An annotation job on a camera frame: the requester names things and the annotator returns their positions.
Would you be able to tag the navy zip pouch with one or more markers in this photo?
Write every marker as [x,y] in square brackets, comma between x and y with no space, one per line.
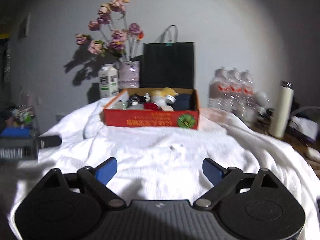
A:
[182,102]

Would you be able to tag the pack of water bottles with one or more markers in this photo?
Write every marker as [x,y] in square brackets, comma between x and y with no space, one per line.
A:
[230,90]

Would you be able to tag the teal binder clip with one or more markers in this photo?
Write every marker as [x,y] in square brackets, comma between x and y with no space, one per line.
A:
[169,43]

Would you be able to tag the pile of assorted packets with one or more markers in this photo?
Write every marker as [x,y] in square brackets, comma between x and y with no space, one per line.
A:
[22,115]

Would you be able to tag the white rounded object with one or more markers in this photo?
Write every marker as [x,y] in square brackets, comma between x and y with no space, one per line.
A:
[313,152]

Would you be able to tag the white plastic bag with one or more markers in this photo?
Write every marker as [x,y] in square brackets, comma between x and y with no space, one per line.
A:
[305,127]

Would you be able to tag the red soft item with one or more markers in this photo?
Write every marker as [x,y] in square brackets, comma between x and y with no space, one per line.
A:
[151,106]

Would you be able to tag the blue flat item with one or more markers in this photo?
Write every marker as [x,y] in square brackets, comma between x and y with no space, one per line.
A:
[15,131]

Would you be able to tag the dark shelf unit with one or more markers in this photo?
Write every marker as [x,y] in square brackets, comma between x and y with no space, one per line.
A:
[5,65]

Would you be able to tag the white thermos bottle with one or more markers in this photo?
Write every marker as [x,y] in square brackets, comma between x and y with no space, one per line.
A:
[280,110]

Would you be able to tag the red cardboard box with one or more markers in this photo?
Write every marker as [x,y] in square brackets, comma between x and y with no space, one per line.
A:
[150,120]

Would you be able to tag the black paper bag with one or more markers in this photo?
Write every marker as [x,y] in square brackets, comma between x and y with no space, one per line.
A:
[167,65]

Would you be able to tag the black rectangular object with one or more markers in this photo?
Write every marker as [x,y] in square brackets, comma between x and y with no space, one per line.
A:
[50,141]

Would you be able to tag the wooden desktop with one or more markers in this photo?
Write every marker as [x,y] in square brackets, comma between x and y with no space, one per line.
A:
[297,145]

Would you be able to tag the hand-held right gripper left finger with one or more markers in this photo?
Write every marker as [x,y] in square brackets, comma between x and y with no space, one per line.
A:
[107,171]

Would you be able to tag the dried pink flowers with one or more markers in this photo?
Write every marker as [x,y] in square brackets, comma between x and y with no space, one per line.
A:
[117,36]

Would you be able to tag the iridescent clear plastic bag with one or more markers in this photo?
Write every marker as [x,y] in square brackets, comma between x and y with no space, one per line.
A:
[120,105]

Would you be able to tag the white and yellow plush toy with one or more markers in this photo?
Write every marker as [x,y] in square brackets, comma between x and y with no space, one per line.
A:
[158,100]

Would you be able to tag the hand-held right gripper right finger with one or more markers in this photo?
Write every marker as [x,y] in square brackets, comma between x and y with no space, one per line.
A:
[212,171]

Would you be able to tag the white milk carton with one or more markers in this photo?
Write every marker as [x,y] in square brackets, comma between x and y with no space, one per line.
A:
[108,82]

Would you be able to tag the white fluffy towel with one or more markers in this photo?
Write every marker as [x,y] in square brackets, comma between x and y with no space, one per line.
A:
[140,142]

